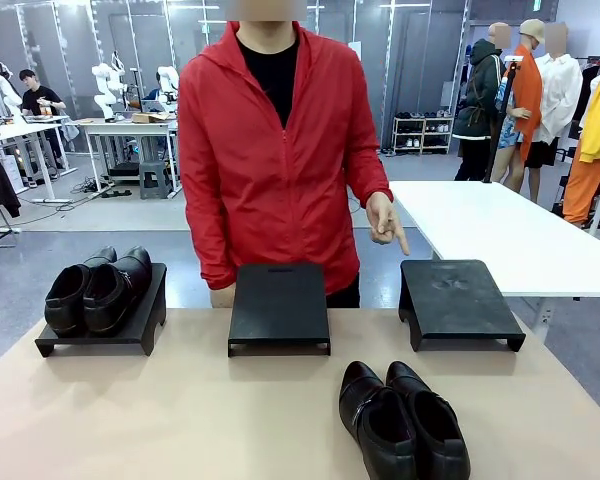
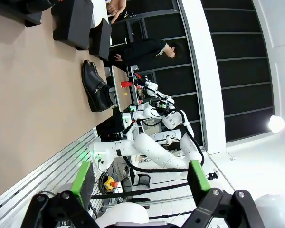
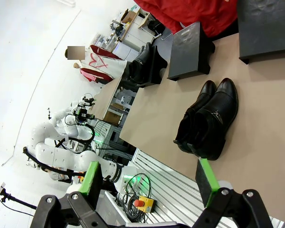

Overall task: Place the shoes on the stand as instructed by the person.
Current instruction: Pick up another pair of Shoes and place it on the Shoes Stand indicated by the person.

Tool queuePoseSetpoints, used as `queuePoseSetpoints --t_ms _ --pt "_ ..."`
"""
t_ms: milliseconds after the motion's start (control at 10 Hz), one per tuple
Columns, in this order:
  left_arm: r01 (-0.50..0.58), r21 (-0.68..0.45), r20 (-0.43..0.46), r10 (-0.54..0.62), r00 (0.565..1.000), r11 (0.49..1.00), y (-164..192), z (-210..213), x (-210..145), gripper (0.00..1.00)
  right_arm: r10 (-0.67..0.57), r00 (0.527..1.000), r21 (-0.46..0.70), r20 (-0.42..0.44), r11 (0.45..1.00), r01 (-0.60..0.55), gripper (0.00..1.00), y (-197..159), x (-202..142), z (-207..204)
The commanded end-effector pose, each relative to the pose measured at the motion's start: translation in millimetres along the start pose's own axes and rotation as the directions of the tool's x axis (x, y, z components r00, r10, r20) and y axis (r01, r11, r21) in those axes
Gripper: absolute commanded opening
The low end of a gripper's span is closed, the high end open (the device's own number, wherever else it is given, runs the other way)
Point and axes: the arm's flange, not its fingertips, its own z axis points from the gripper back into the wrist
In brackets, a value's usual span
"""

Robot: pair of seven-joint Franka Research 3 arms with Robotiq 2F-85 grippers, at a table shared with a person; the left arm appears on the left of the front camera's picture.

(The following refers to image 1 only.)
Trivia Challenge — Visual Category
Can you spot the person's right forearm red sleeve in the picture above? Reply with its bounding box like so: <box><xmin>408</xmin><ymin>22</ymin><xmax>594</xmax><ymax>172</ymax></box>
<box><xmin>184</xmin><ymin>197</ymin><xmax>237</xmax><ymax>292</ymax></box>

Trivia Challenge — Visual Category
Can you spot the mannequin in dark green jacket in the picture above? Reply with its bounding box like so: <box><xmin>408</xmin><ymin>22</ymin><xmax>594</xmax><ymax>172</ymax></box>
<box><xmin>451</xmin><ymin>22</ymin><xmax>507</xmax><ymax>183</ymax></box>

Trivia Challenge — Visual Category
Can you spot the white desk with robots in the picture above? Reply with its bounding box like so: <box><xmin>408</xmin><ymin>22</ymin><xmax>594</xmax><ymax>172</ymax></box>
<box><xmin>78</xmin><ymin>115</ymin><xmax>184</xmax><ymax>200</ymax></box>

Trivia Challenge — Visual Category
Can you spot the black leather dress shoe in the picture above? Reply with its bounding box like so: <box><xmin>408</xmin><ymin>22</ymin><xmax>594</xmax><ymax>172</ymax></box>
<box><xmin>384</xmin><ymin>360</ymin><xmax>472</xmax><ymax>480</ymax></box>
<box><xmin>338</xmin><ymin>360</ymin><xmax>419</xmax><ymax>480</ymax></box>
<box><xmin>82</xmin><ymin>245</ymin><xmax>154</xmax><ymax>336</ymax></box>
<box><xmin>44</xmin><ymin>245</ymin><xmax>119</xmax><ymax>338</ymax></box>

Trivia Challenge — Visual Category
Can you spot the mannequin in white shirt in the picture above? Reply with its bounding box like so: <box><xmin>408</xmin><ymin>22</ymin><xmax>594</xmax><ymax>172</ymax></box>
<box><xmin>523</xmin><ymin>23</ymin><xmax>585</xmax><ymax>205</ymax></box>

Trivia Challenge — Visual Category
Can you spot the person's left forearm red sleeve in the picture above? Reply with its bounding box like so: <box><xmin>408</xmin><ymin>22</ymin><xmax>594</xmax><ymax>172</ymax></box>
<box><xmin>329</xmin><ymin>132</ymin><xmax>396</xmax><ymax>210</ymax></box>

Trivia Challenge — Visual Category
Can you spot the person in red jacket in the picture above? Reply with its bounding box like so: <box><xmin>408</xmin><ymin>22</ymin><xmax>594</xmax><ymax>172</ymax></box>
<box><xmin>177</xmin><ymin>19</ymin><xmax>396</xmax><ymax>310</ymax></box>

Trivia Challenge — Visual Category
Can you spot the mannequin in orange top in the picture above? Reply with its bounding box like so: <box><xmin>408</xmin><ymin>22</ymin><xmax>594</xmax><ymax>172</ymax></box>
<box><xmin>489</xmin><ymin>18</ymin><xmax>546</xmax><ymax>195</ymax></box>

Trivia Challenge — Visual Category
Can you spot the mannequin in yellow hoodie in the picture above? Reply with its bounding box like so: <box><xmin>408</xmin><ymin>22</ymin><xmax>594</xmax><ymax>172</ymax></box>
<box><xmin>562</xmin><ymin>59</ymin><xmax>600</xmax><ymax>227</ymax></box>

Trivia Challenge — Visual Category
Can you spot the white desk with seated person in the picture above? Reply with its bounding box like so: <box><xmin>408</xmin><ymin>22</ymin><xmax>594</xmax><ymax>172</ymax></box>
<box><xmin>0</xmin><ymin>115</ymin><xmax>79</xmax><ymax>202</ymax></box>

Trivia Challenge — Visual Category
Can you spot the grey plastic step stool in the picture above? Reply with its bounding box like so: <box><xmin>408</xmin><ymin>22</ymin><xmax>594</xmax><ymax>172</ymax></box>
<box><xmin>138</xmin><ymin>160</ymin><xmax>174</xmax><ymax>201</ymax></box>

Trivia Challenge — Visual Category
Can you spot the black sloped shoe stand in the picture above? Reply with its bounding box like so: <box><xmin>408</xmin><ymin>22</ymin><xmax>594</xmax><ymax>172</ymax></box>
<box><xmin>227</xmin><ymin>263</ymin><xmax>332</xmax><ymax>358</ymax></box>
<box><xmin>34</xmin><ymin>262</ymin><xmax>169</xmax><ymax>359</ymax></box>
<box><xmin>398</xmin><ymin>258</ymin><xmax>528</xmax><ymax>353</ymax></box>

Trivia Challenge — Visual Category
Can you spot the person's left hand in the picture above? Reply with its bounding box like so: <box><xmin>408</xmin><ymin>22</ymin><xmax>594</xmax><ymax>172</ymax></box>
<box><xmin>363</xmin><ymin>189</ymin><xmax>412</xmax><ymax>257</ymax></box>

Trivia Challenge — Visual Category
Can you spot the large white table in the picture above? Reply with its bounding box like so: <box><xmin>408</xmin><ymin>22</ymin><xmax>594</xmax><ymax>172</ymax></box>
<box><xmin>388</xmin><ymin>179</ymin><xmax>600</xmax><ymax>347</ymax></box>

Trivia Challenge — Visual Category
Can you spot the person's right hand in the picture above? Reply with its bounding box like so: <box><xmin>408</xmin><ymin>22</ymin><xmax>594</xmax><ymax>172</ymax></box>
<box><xmin>209</xmin><ymin>284</ymin><xmax>237</xmax><ymax>310</ymax></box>

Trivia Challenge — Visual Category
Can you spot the seated person in black shirt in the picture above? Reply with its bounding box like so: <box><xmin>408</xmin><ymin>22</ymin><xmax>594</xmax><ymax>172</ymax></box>
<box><xmin>18</xmin><ymin>68</ymin><xmax>68</xmax><ymax>171</ymax></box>

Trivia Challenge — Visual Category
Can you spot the white shoe rack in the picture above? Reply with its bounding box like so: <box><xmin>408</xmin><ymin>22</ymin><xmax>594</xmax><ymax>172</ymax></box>
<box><xmin>391</xmin><ymin>114</ymin><xmax>455</xmax><ymax>156</ymax></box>

